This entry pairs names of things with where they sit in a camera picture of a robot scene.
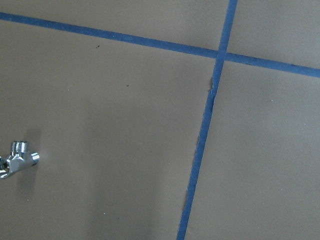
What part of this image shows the chrome tee pipe fitting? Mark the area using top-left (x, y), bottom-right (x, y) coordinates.
top-left (0, 141), bottom-right (40, 179)

